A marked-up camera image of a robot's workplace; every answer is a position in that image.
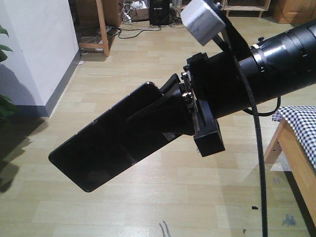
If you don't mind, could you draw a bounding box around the black computer tower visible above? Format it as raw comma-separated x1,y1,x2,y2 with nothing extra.
149,0,170,26

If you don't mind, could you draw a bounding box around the wooden bed frame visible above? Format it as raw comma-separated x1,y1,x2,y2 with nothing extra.
264,118,316,223

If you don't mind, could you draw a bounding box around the wooden table leg frame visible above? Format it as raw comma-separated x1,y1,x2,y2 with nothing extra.
70,0,123,57

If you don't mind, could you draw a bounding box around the checkered bed sheet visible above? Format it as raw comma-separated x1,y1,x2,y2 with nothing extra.
272,106,316,170

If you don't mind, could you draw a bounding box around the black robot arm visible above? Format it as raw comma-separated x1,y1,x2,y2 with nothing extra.
125,21,316,159

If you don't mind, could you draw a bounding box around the black pink smartphone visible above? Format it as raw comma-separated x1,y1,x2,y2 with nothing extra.
48,82,176,192

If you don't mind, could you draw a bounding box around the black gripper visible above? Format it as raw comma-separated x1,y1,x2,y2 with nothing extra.
127,52,251,157

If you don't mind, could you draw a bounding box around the green potted plant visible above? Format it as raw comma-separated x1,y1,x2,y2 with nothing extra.
0,24,20,124

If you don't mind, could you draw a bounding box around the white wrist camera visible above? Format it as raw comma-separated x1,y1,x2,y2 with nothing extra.
181,0,226,46

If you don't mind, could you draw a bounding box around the white power strip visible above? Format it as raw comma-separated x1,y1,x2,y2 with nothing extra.
123,12,132,24

